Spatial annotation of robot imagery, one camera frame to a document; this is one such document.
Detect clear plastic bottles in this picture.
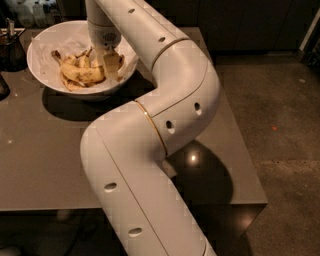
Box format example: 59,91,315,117
4,0,62,28

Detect left spotted yellow banana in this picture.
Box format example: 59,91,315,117
51,50,84,91

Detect white paper bowl liner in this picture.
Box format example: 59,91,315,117
27,21,138,101

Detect white ceramic bowl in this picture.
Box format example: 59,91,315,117
27,21,138,101

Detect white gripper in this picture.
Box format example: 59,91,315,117
87,21,121,80

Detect large front yellow banana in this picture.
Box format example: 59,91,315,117
60,53,126,85

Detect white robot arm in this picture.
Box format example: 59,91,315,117
80,0,220,256

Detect dark object at left edge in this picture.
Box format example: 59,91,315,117
0,75,10,101

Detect dark cabinet fronts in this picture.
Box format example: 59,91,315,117
56,0,320,53

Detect middle small yellow banana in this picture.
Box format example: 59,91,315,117
77,48,92,68

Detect black mesh utensil holder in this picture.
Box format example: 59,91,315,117
0,18,27,72

